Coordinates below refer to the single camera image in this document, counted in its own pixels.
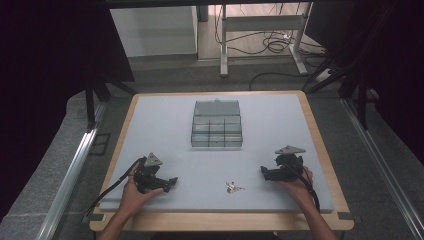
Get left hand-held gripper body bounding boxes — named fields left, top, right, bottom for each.
left=133, top=152, right=170, bottom=195

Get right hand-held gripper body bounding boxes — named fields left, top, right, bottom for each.
left=268, top=145, right=307, bottom=183

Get person's right hand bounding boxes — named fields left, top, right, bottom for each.
left=277, top=166, right=316, bottom=210

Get person's left hand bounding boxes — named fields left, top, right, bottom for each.
left=118, top=162, right=165, bottom=218

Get light grey table mat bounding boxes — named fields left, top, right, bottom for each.
left=98, top=93, right=336, bottom=213

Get wooden table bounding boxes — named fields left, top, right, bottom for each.
left=88, top=90, right=355, bottom=233

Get clear plastic compartment box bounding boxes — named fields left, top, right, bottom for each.
left=190, top=98, right=244, bottom=148

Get white power strip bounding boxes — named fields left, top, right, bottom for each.
left=314, top=67, right=335, bottom=83

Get black stand legs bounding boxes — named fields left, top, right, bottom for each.
left=301, top=54, right=381, bottom=132
left=83, top=73, right=138, bottom=132

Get dark curtain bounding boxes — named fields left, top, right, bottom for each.
left=303, top=0, right=424, bottom=166
left=0, top=0, right=136, bottom=223

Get white cabinet panel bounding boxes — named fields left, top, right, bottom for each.
left=109, top=5, right=199, bottom=59

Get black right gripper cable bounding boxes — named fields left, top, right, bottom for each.
left=283, top=161, right=322, bottom=214

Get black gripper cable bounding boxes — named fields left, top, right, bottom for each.
left=85, top=156, right=148, bottom=218
left=283, top=161, right=322, bottom=214

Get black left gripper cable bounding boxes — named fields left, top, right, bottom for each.
left=85, top=156, right=148, bottom=218

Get black square floor frame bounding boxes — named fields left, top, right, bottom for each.
left=87, top=132, right=112, bottom=157

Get silver metal rail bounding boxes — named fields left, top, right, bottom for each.
left=35, top=101, right=108, bottom=240
left=341, top=97, right=424, bottom=240

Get long black floor cable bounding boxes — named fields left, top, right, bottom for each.
left=248, top=71, right=316, bottom=92

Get tangle of black floor cables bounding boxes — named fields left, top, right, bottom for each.
left=214, top=4, right=328, bottom=58

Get white metal desk frame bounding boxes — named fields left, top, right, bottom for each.
left=219, top=2, right=314, bottom=78

